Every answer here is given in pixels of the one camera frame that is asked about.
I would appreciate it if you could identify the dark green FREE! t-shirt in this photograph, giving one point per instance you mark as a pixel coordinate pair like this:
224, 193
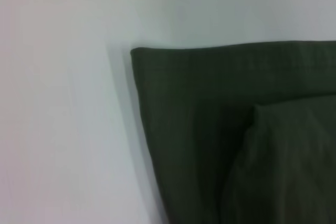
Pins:
236, 129

